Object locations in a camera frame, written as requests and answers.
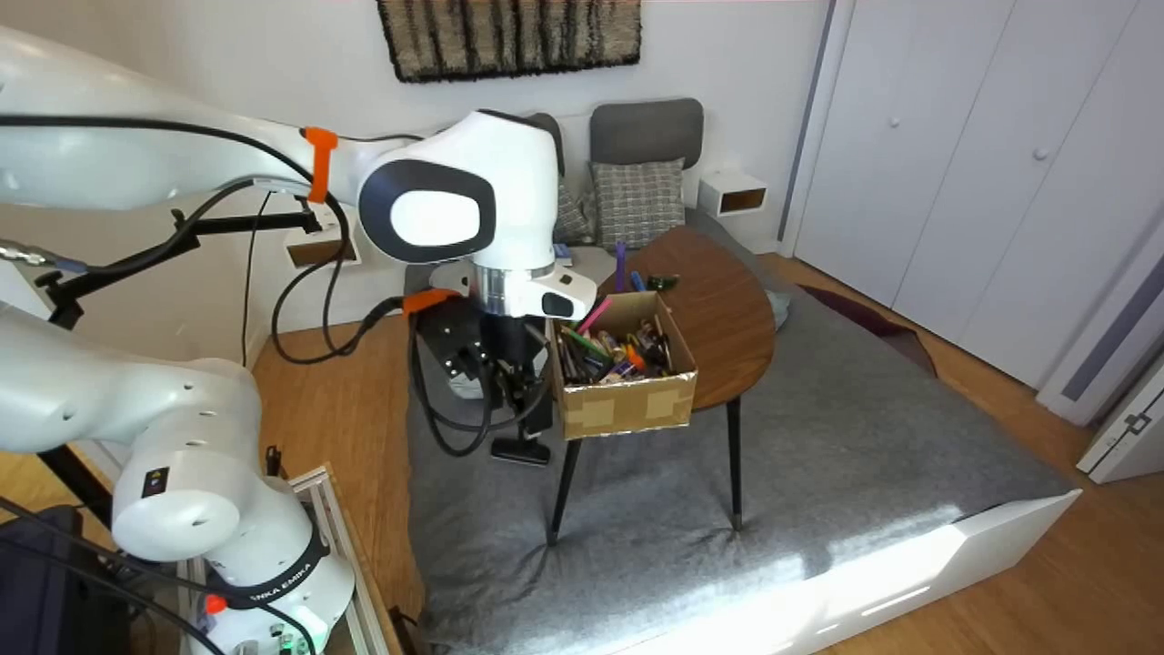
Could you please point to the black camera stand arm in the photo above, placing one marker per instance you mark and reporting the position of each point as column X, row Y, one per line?
column 148, row 254

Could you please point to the purple marker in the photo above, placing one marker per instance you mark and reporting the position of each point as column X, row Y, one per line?
column 621, row 262

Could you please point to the white room door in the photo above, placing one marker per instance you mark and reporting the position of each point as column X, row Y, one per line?
column 1109, row 351

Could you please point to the white bed frame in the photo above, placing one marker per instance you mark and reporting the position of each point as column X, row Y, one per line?
column 920, row 569

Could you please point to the grey mattress cover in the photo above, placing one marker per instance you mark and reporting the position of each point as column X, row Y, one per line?
column 849, row 447

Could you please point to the black case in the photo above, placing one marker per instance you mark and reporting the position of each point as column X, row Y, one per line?
column 47, row 593

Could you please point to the white wall shelf box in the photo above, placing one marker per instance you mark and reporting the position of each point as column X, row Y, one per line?
column 731, row 194
column 321, row 247

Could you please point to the pink highlighter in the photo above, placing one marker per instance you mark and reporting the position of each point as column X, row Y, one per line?
column 597, row 314

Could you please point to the white wardrobe doors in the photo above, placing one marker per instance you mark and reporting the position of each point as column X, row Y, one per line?
column 970, row 157

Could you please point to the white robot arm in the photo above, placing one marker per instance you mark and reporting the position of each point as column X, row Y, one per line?
column 148, row 400

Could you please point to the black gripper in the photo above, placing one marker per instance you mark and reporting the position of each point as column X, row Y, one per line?
column 512, row 345

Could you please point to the cardboard box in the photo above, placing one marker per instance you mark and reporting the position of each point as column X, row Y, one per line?
column 624, row 405

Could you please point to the dark woven wall hanging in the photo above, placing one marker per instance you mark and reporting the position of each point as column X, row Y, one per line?
column 512, row 36

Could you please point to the round wooden table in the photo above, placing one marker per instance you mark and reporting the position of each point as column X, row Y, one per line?
column 718, row 314

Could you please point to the black remote control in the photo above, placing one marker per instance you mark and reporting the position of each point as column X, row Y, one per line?
column 517, row 447

